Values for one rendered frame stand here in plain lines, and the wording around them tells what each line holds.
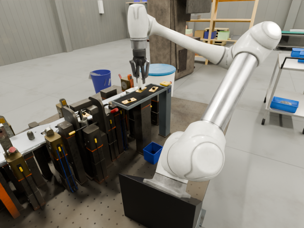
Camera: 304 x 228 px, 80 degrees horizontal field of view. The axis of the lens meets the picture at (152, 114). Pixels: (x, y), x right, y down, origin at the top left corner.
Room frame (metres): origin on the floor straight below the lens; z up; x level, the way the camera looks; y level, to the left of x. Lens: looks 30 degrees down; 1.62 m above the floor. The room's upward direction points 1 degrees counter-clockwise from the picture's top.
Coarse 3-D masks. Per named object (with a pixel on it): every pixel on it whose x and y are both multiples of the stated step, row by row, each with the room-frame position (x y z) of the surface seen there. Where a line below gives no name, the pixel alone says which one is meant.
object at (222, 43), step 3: (207, 30) 9.85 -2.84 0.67; (216, 30) 9.36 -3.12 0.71; (219, 30) 9.87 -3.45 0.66; (222, 30) 9.81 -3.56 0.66; (225, 30) 9.17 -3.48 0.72; (228, 30) 9.70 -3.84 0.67; (216, 33) 9.65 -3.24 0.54; (216, 36) 9.68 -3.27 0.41; (204, 42) 9.58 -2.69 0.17; (207, 42) 9.81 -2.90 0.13; (213, 42) 9.39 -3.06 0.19; (216, 42) 9.62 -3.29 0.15; (219, 42) 9.60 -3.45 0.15; (222, 42) 9.19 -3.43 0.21; (225, 42) 9.43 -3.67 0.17; (219, 45) 9.51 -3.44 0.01; (222, 45) 9.16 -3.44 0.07
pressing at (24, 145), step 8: (112, 96) 1.40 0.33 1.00; (104, 104) 1.25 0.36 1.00; (56, 120) 1.03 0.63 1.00; (64, 120) 1.03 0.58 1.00; (88, 120) 1.03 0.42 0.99; (32, 128) 0.94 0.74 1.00; (40, 128) 0.94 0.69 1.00; (56, 128) 0.93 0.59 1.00; (16, 136) 0.86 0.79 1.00; (24, 136) 0.86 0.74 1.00; (40, 136) 0.86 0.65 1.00; (16, 144) 0.79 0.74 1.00; (24, 144) 0.79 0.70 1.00; (32, 144) 0.78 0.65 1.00; (40, 144) 0.78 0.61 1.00; (0, 152) 0.72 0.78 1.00; (24, 152) 0.72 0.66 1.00; (0, 160) 0.67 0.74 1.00
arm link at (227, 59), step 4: (228, 48) 1.01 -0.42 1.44; (228, 52) 0.98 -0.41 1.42; (224, 56) 0.97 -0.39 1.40; (228, 56) 0.96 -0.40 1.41; (232, 56) 0.94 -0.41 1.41; (224, 60) 0.97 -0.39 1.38; (228, 60) 0.96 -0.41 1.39; (232, 60) 0.94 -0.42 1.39; (220, 64) 0.99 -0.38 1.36; (224, 64) 0.98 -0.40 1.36; (228, 64) 0.96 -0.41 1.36; (224, 68) 1.00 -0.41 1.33; (228, 68) 0.98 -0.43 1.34
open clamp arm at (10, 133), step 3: (0, 117) 0.90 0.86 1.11; (3, 117) 0.90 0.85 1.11; (0, 120) 0.88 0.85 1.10; (3, 120) 0.89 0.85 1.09; (3, 123) 0.89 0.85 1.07; (6, 123) 0.90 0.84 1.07; (6, 126) 0.89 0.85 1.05; (6, 129) 0.88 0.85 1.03; (9, 129) 0.89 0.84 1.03; (9, 132) 0.89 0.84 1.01; (12, 132) 0.89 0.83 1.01; (9, 135) 0.87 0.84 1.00; (12, 135) 0.89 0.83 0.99
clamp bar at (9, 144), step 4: (0, 124) 0.65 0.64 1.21; (0, 128) 0.64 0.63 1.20; (4, 128) 0.65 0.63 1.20; (0, 132) 0.62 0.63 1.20; (4, 132) 0.64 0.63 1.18; (0, 136) 0.63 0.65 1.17; (4, 136) 0.64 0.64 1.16; (8, 136) 0.65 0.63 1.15; (0, 140) 0.63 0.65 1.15; (4, 140) 0.64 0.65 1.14; (8, 140) 0.65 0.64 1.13; (0, 144) 0.64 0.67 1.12; (4, 144) 0.64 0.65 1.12; (8, 144) 0.65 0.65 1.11; (12, 144) 0.66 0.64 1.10; (4, 148) 0.63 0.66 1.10; (8, 148) 0.64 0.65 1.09
